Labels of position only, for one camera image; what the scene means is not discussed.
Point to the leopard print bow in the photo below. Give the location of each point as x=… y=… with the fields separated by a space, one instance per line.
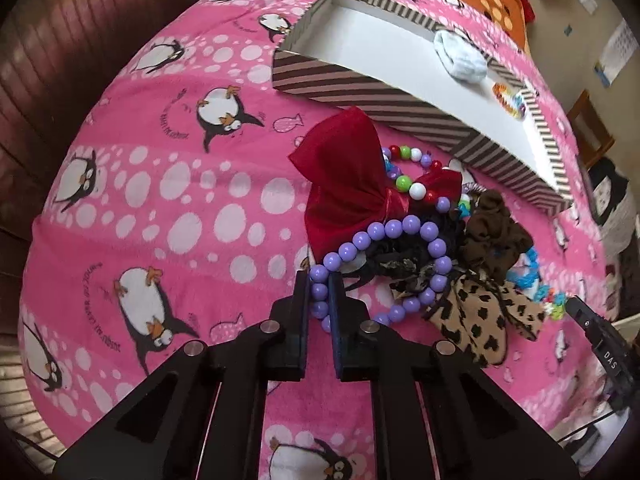
x=475 y=320

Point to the black garment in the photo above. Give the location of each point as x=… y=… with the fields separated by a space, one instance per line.
x=607 y=185

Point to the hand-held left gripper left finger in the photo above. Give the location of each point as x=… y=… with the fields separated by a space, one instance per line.
x=300 y=322

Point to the pale blue fluffy scrunchie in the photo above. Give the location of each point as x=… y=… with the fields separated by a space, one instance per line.
x=460 y=57

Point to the eye chart poster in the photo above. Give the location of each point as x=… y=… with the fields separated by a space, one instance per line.
x=617 y=50

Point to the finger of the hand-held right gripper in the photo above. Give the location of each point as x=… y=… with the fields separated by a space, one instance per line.
x=582 y=315

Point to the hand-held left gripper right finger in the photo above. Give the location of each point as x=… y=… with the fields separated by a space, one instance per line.
x=336 y=327

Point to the wooden chair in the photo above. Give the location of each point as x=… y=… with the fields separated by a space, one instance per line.
x=580 y=110

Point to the striped cardboard box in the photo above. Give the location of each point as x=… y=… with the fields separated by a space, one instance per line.
x=400 y=60

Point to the black scrunchie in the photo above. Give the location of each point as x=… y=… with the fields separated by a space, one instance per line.
x=400 y=249

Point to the pink penguin blanket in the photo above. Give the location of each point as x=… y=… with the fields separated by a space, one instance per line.
x=150 y=200

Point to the red satin bow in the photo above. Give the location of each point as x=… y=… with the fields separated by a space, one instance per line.
x=345 y=170

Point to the brown scrunchie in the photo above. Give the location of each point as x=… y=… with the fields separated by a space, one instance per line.
x=492 y=240

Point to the floral sofa cover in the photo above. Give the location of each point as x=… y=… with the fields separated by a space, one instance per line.
x=627 y=260

